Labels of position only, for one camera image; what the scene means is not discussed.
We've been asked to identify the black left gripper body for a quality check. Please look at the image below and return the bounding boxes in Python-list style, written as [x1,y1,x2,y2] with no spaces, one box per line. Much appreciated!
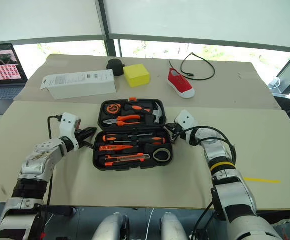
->
[73,128,92,149]

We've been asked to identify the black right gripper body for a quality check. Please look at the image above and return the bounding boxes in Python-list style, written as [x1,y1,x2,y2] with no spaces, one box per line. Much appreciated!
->
[170,122,186,143]

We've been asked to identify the orange voltage tester pen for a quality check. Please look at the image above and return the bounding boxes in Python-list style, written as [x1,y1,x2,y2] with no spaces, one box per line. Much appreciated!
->
[99,144,136,152]

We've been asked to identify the black orange utility knife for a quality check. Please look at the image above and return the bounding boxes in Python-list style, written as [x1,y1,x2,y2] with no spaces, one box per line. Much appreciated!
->
[104,153,151,168]

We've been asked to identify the black plastic tool case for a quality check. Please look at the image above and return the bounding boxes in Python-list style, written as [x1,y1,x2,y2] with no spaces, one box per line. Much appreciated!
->
[92,99,174,172]

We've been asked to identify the orange black screwdriver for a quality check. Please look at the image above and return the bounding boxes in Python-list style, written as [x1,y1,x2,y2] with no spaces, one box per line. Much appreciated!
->
[110,136,166,146]
[101,133,154,142]

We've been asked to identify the black electrical tape roll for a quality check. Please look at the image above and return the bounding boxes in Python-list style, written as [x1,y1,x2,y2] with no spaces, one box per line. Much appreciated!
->
[152,147,171,162]

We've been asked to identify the black orange tape measure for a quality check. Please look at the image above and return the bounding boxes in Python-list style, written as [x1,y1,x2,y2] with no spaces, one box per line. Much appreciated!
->
[105,102,122,115]

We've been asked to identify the red child's shoe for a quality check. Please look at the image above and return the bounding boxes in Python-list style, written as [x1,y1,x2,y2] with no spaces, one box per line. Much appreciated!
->
[167,67,196,99]

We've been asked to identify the long white cardboard box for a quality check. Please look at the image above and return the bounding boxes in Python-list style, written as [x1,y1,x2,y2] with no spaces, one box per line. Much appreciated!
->
[39,69,117,101]

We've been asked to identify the yellow block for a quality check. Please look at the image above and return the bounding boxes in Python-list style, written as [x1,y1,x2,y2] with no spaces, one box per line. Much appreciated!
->
[122,63,151,89]

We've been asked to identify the black cylindrical speaker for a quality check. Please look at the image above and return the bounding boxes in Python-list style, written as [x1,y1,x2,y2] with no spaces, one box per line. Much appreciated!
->
[106,58,125,77]

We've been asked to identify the black table base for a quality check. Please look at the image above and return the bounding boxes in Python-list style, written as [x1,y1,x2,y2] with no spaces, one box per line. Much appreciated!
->
[41,205,77,218]

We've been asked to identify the silver rounded robot leg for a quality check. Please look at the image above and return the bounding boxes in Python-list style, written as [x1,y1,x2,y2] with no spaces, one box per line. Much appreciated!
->
[94,212,130,240]
[160,211,188,240]

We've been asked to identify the yellow tape strip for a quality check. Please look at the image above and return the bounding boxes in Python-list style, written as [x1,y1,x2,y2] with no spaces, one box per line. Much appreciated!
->
[243,177,281,184]

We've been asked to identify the open laptop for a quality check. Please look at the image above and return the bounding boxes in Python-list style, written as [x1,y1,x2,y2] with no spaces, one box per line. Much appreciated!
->
[0,42,29,116]

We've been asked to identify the small white background device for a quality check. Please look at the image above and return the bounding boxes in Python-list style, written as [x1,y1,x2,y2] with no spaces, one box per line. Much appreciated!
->
[268,77,282,90]

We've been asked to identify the white roller blind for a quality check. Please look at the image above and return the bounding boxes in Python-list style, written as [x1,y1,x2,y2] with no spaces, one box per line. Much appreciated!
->
[0,0,107,44]
[104,0,290,54]

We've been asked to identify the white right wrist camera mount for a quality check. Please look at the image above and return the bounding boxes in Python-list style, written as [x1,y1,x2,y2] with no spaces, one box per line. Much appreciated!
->
[173,109,199,146]

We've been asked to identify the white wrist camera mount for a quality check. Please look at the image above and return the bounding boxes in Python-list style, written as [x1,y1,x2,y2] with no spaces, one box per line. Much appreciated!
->
[58,112,82,151]
[173,109,199,146]

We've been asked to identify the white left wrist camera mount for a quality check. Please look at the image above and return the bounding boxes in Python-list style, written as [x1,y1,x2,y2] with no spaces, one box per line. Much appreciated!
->
[58,112,82,151]

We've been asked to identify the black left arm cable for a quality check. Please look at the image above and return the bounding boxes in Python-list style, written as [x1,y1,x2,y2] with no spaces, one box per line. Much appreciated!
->
[47,114,63,140]

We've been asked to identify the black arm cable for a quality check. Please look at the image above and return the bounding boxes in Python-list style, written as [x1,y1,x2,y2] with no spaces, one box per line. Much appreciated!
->
[47,114,63,140]
[184,125,237,166]

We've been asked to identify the claw hammer orange black handle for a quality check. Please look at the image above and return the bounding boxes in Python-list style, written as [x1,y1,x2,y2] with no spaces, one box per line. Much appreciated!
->
[124,100,166,125]

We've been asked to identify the orange handled pliers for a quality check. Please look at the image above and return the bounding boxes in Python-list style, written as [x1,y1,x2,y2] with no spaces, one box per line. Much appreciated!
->
[102,114,142,126]

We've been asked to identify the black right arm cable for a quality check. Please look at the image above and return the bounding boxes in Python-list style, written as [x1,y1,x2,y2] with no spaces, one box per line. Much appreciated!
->
[184,125,237,166]

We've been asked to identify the thin black cable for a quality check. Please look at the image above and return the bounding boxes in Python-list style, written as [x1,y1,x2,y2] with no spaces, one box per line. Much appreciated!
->
[168,52,216,82]

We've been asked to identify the white cable on floor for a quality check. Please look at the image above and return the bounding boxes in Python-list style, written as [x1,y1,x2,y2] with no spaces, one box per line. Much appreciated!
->
[146,208,155,240]

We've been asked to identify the dark window frame post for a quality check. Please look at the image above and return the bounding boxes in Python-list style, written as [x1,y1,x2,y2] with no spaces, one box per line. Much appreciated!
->
[94,0,122,58]

